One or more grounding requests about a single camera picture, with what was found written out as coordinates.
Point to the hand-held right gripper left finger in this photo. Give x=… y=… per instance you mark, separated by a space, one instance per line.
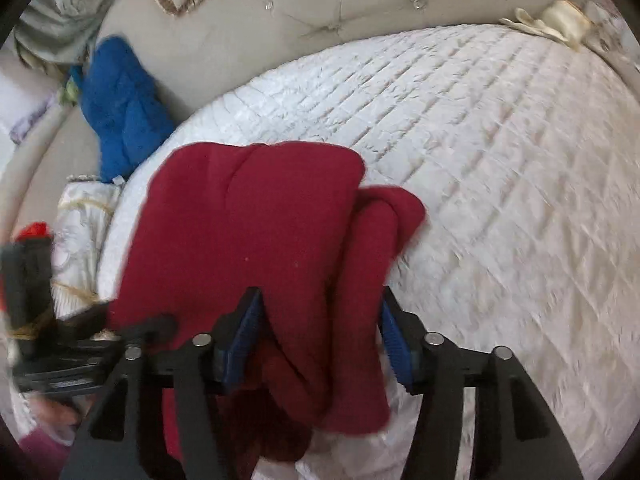
x=245 y=340

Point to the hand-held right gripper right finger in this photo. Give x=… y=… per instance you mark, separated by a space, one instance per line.
x=395 y=345

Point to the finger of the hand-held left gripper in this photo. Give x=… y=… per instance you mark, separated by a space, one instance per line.
x=162 y=371
x=150 y=327

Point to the dark red knit garment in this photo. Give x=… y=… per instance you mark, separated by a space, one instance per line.
x=250 y=220

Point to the person's left forearm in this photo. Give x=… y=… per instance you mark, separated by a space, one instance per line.
x=50 y=435

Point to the cream embroidered pillow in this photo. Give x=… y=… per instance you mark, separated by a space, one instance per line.
x=80 y=240

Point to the white lilac pillow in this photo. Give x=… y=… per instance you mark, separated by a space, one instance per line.
x=20 y=100

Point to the white quilted bedspread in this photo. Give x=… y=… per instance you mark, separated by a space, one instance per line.
x=500 y=185

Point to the blue fluffy cloth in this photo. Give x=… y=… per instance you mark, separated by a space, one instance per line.
x=120 y=110

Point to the grey-green embroidered cushion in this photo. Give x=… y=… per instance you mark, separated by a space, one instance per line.
x=65 y=15

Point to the beige tufted bed headboard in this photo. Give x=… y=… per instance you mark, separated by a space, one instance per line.
x=300 y=35

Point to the cream satin cloth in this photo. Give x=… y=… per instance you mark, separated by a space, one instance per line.
x=560 y=20

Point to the white floral patterned cloth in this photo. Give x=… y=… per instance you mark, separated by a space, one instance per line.
x=607 y=30

